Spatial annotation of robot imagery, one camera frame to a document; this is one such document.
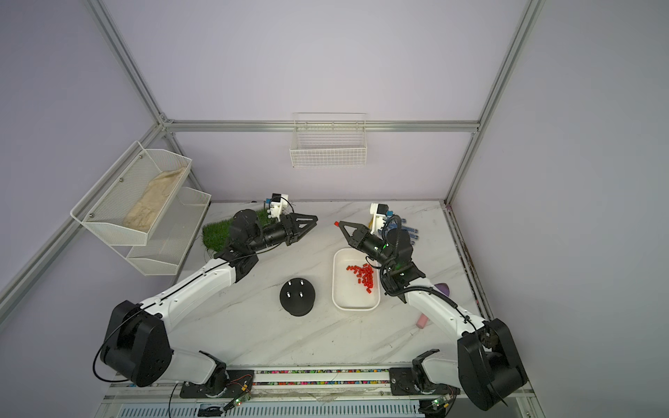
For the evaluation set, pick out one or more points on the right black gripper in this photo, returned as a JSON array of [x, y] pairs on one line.
[[361, 238]]

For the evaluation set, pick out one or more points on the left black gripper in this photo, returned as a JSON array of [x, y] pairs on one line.
[[293, 239]]

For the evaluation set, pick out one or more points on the black round screw base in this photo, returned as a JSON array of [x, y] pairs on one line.
[[297, 297]]

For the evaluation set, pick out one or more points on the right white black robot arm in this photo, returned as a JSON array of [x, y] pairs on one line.
[[484, 363]]

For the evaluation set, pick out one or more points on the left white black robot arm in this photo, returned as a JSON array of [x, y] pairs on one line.
[[137, 344]]

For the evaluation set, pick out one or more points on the pile of red sleeves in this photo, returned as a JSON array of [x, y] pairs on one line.
[[364, 275]]

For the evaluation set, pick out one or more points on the white plastic tray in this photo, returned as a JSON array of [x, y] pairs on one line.
[[347, 294]]

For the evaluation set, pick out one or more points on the blue dotted work glove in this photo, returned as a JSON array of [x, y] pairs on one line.
[[413, 234]]

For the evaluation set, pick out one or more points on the green artificial grass mat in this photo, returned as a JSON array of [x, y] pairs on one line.
[[215, 236]]

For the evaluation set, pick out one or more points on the lower white mesh shelf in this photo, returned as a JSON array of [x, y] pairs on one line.
[[167, 248]]

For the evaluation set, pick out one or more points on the white mesh shelf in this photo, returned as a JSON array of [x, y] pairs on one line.
[[167, 248], [105, 206]]

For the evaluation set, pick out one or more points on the beige cloth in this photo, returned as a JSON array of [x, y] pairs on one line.
[[144, 213]]

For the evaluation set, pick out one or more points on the upper white mesh shelf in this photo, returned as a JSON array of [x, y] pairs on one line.
[[105, 206]]

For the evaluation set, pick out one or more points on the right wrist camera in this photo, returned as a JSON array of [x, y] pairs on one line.
[[380, 213]]

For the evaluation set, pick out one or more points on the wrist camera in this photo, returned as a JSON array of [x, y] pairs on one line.
[[380, 213], [277, 205]]

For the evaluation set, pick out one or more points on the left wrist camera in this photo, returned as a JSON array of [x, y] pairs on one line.
[[277, 205]]

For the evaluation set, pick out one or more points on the white wire wall basket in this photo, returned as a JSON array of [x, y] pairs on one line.
[[329, 140]]

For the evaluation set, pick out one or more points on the pink purple handled tool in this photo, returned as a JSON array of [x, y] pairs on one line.
[[433, 310]]

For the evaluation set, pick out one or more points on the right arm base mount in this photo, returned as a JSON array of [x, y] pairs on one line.
[[415, 380]]

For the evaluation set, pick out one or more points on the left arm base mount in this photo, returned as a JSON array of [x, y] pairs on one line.
[[223, 383]]

